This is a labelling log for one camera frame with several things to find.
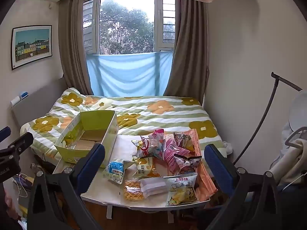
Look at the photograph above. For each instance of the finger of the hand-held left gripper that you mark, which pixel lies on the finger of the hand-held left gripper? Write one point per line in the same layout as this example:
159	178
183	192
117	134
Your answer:
4	134
20	142

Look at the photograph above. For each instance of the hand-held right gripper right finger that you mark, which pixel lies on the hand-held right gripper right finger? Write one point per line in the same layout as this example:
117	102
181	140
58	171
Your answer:
217	164

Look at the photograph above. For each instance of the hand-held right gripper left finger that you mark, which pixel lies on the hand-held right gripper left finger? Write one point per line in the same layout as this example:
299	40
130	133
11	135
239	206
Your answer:
93	158

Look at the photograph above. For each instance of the blue white snack packet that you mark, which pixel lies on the blue white snack packet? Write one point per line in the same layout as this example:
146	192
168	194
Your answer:
114	171

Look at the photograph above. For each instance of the dark purple snack bag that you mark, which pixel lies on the dark purple snack bag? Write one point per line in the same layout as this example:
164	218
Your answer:
188	164

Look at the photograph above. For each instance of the green cardboard box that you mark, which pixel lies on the green cardboard box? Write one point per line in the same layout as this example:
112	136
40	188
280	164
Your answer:
96	124

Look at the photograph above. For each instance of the green label snack bag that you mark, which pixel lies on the green label snack bag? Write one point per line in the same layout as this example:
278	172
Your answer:
182	189

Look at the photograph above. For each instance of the red white shrimp snack bag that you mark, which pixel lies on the red white shrimp snack bag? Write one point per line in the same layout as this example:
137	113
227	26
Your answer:
148	148

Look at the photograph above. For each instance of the pale lavender snack packet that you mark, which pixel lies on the pale lavender snack packet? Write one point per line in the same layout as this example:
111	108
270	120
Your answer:
153	186

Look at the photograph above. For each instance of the orange plastic bag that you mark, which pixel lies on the orange plastic bag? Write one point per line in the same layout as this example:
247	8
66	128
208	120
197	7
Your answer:
206	179

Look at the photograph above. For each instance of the white sock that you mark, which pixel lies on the white sock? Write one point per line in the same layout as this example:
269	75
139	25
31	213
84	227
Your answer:
228	147

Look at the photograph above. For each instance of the brown white snack bag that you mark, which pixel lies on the brown white snack bag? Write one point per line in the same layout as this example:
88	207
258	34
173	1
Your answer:
183	140

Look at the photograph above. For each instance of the blue and white small device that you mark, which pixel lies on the blue and white small device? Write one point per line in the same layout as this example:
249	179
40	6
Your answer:
22	95

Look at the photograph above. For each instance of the grey headboard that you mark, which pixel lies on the grey headboard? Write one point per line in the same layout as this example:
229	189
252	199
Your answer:
38	100

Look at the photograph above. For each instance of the pink snack packet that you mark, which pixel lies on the pink snack packet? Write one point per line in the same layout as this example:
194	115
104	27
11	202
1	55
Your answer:
170	158

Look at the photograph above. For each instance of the waffle snack packet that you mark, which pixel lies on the waffle snack packet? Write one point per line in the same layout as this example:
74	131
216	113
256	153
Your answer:
132	190

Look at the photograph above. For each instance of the yellow snack packet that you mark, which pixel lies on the yellow snack packet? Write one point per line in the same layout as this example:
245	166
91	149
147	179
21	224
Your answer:
144	167

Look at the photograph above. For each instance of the cream clothing pile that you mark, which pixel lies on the cream clothing pile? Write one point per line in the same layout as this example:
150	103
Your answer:
291	163

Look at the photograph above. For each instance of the floral striped blanket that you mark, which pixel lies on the floral striped blanket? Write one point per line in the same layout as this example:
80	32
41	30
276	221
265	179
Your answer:
153	115

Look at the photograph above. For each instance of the black curved floor lamp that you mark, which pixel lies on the black curved floor lamp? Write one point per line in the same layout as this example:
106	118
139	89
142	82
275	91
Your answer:
268	105

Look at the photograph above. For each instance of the light blue cloth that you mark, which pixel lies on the light blue cloth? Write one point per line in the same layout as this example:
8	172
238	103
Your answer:
129	74

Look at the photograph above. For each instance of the brown curtain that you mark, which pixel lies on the brown curtain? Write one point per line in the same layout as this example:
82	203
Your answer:
189	57
74	52

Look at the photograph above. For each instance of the window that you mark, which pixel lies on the window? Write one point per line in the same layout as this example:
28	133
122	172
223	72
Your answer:
127	21

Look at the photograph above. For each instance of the framed wall picture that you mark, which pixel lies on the framed wall picture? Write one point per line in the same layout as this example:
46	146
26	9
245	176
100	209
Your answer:
32	45

